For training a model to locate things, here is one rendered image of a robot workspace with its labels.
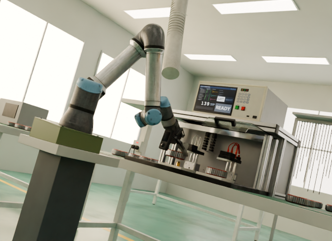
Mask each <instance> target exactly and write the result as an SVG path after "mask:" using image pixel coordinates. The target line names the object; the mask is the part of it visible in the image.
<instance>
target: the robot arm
mask: <svg viewBox="0 0 332 241"><path fill-rule="evenodd" d="M164 51H165V32H164V30H163V28H162V27H161V26H160V25H158V24H155V23H150V24H147V25H146V26H145V27H144V28H143V29H142V30H141V31H140V32H139V33H138V34H137V35H136V36H134V37H133V38H132V39H131V40H130V45H129V46H128V47H127V48H126V49H125V50H123V51H122V52H121V53H120V54H119V55H118V56H117V57H116V58H114V59H113V60H112V61H111V62H110V63H109V64H108V65H107V66H105V67H104V68H103V69H102V70H101V71H100V72H99V73H97V74H96V75H95V76H94V77H88V78H87V79H85V78H82V77H80V78H78V81H77V82H76V87H75V90H74V93H73V96H72V99H71V102H70V105H69V108H68V110H67V111H66V113H65V114H64V115H63V117H62V118H61V119H60V122H59V125H62V126H65V127H68V128H71V129H74V130H78V131H81V132H85V133H88V134H92V133H93V117H94V114H95V111H96V108H97V105H98V102H99V100H100V99H101V98H102V97H103V96H104V95H105V94H106V89H107V88H108V87H110V86H111V85H112V84H113V83H114V82H115V81H116V80H117V79H118V78H119V77H121V76H122V75H123V74H124V73H125V72H126V71H127V70H128V69H129V68H131V67H132V66H133V65H134V64H135V63H136V62H137V61H138V60H139V59H140V58H146V72H145V101H144V110H143V111H141V112H138V113H137V114H135V115H134V119H135V121H136V123H137V125H138V126H139V127H140V128H142V127H144V126H146V125H157V124H159V123H160V122H161V123H162V126H163V128H164V129H165V132H164V134H163V137H162V140H161V142H160V145H159V148H160V149H162V150H165V151H167V150H168V149H169V145H170V144H174V145H175V144H177V147H178V148H179V149H180V150H181V152H182V153H183V154H184V156H188V153H187V149H188V147H189V144H188V143H183V142H182V141H181V140H180V139H181V138H183V137H184V136H185V134H184V131H183V128H180V126H179V123H178V120H177V119H175V117H174V114H173V111H172V108H171V104H170V102H169V100H168V98H167V97H165V96H161V78H162V53H163V52H164ZM182 131H183V134H182Z"/></svg>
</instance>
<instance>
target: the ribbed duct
mask: <svg viewBox="0 0 332 241"><path fill-rule="evenodd" d="M188 1H189V0H172V1H171V8H170V15H169V21H168V28H167V36H166V44H165V51H164V58H163V66H162V76H163V77H164V78H166V79H168V80H174V79H176V78H178V77H179V73H180V61H181V50H182V42H183V35H184V27H185V19H186V11H187V6H188Z"/></svg>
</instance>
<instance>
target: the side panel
mask: <svg viewBox="0 0 332 241"><path fill-rule="evenodd" d="M298 150H299V148H298V147H295V146H294V145H292V144H291V143H289V142H287V140H286V139H283V141H282V146H281V151H280V155H279V160H278V164H277V169H276V174H275V178H274V183H273V187H272V192H271V193H270V192H269V194H268V196H269V197H274V198H279V199H283V200H285V197H286V194H290V190H291V183H292V179H293V174H294V169H295V164H296V160H297V155H298Z"/></svg>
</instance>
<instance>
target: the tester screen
mask: <svg viewBox="0 0 332 241"><path fill-rule="evenodd" d="M235 92H236V88H225V87H214V86H202V85H200V89H199V93H198V97H197V101H196V105H195V110H201V111H209V112H215V111H214V108H215V105H216V103H220V104H228V105H232V104H233V103H229V102H220V101H217V97H218V96H221V97H230V98H234V96H235ZM202 101H205V102H210V104H209V106H205V105H201V102H202ZM196 106H203V107H211V108H213V110H206V109H198V108H196ZM216 113H223V112H216ZM223 114H230V113H223Z"/></svg>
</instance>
